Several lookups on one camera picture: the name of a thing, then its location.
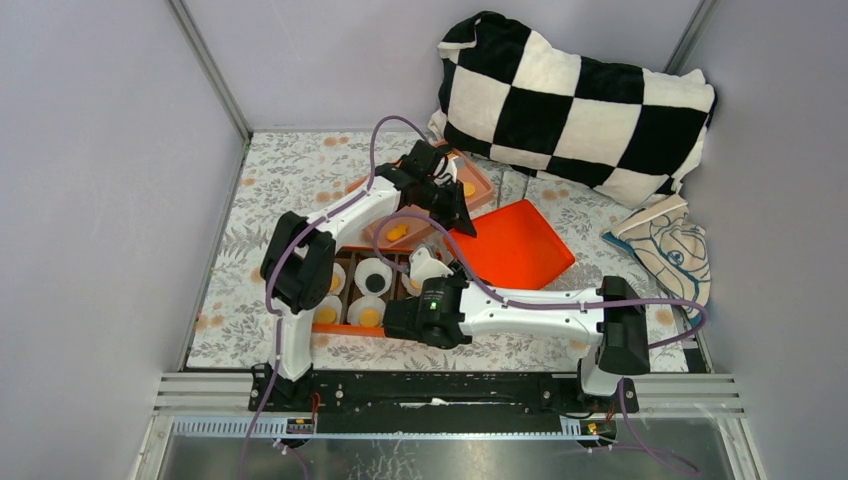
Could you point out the white paper cup liner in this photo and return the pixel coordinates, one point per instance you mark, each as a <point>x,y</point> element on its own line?
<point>370,266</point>
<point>362,303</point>
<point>341,271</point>
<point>331,301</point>

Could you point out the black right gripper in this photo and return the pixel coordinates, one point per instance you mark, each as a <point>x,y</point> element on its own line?
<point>456,274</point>

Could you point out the orange fish cookie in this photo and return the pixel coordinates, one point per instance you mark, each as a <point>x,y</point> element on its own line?
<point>397,233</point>

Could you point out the orange cookie box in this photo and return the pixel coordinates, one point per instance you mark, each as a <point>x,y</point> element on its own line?
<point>401,287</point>

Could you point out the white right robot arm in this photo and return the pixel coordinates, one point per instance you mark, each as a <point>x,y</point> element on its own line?
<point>609,319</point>

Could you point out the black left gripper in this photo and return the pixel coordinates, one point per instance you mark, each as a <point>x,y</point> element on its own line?
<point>453,213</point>

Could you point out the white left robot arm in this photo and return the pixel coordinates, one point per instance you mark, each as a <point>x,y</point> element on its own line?
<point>298,263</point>

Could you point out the orange box lid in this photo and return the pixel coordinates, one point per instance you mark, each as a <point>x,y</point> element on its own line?
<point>515,247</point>

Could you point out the black sandwich cookie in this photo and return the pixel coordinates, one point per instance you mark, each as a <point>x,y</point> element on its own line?
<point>376,284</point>

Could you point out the black white checkered pillow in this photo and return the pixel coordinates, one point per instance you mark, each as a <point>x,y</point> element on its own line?
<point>624,131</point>

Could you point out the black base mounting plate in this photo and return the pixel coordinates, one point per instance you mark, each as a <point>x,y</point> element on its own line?
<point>426,402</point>

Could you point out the beige blue printed cloth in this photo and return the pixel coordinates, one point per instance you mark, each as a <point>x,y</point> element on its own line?
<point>668,245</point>

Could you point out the aluminium frame rail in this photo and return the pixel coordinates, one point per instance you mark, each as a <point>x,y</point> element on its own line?
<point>216,403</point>

